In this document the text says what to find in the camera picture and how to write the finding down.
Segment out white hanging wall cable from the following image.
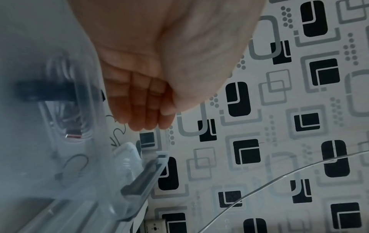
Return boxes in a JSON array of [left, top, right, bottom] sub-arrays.
[[198, 150, 369, 233]]

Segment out clear plastic storage box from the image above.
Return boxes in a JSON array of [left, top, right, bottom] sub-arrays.
[[0, 44, 171, 233]]

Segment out white wall socket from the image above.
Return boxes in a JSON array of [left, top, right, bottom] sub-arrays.
[[143, 219, 168, 233]]

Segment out person's left hand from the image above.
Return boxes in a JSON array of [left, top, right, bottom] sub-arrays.
[[66, 0, 268, 132]]

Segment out black velcro strap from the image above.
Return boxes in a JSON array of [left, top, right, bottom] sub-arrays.
[[13, 79, 105, 103]]

